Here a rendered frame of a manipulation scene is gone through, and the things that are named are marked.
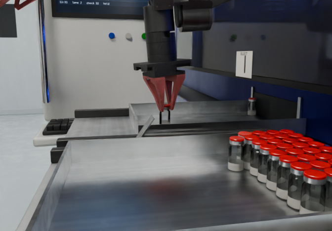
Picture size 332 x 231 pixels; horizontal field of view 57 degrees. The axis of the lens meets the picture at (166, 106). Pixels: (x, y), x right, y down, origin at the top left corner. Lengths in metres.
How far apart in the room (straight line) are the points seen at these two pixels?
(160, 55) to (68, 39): 0.62
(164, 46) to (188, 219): 0.35
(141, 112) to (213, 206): 0.51
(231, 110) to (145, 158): 0.45
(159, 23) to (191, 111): 0.34
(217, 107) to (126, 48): 0.46
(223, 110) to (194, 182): 0.49
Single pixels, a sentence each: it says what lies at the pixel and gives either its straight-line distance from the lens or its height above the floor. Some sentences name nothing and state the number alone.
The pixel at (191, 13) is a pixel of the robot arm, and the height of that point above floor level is 1.12.
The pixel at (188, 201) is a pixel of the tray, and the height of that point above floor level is 0.88.
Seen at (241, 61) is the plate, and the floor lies 1.03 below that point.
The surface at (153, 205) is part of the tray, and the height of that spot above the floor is 0.88.
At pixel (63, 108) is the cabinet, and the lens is 1.17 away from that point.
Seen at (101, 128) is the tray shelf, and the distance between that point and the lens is 0.70.
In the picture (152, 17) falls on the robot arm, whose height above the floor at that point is 1.11.
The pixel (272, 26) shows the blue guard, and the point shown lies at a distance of 0.64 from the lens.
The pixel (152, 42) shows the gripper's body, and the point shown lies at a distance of 0.58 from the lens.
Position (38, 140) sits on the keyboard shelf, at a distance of 0.96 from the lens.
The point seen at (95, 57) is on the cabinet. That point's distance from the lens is 1.15.
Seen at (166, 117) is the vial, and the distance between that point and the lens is 0.62.
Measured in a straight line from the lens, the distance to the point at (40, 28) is 1.10.
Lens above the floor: 1.04
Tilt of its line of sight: 10 degrees down
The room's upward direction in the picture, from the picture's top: straight up
